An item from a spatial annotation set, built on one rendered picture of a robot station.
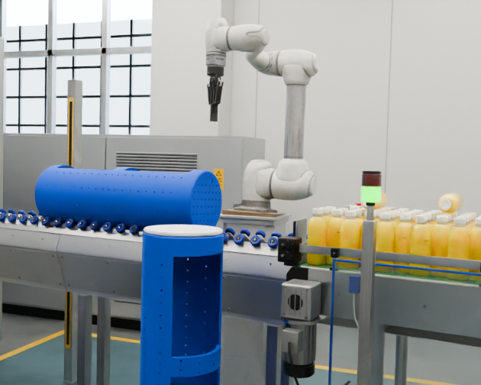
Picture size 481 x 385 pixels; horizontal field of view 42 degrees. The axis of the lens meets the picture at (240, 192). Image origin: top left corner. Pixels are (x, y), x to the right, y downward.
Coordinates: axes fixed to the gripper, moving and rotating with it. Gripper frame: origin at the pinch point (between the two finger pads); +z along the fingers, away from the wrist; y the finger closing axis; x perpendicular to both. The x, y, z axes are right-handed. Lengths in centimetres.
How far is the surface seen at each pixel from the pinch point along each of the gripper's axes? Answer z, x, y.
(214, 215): 44.8, 2.4, -1.1
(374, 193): 31, 14, 94
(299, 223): 45, 20, 41
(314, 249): 52, 14, 62
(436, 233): 44, 44, 91
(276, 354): 97, 13, 39
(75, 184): 34, -50, -41
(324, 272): 60, 15, 67
